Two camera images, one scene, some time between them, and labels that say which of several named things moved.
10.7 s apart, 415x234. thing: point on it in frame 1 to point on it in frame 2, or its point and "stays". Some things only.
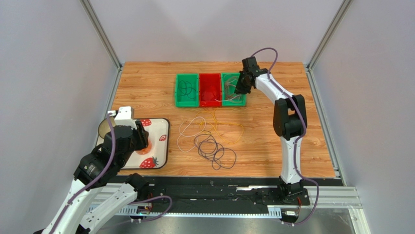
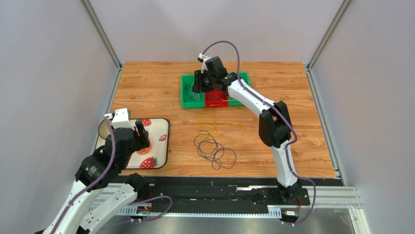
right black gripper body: [242, 83] to [202, 79]
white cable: [191, 135] to [199, 99]
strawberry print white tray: [158, 130] stays
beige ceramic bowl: [103, 127] stays
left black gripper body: [140, 140] stays
